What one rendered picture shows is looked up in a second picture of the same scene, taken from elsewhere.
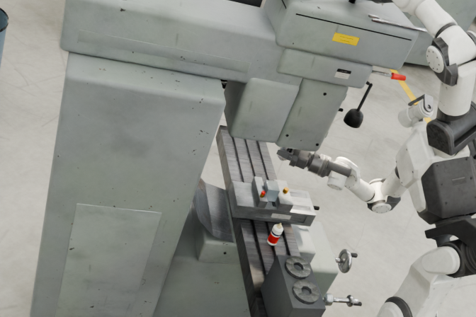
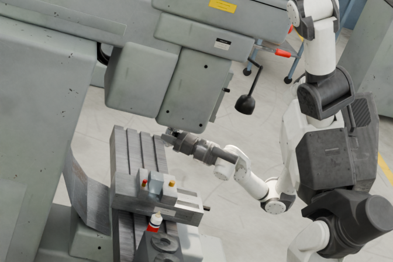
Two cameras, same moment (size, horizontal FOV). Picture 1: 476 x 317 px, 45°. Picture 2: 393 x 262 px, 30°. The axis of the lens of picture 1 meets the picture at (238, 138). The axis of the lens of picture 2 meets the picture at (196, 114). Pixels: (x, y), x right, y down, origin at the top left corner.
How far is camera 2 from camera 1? 0.66 m
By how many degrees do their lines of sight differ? 10
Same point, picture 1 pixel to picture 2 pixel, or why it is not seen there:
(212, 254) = (85, 248)
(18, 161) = not seen: outside the picture
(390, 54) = (270, 26)
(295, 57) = (172, 22)
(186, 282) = not seen: outside the picture
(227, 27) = not seen: outside the picture
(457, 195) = (329, 166)
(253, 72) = (129, 35)
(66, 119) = not seen: outside the picture
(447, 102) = (309, 60)
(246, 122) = (122, 90)
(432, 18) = not seen: outside the picture
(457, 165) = (331, 136)
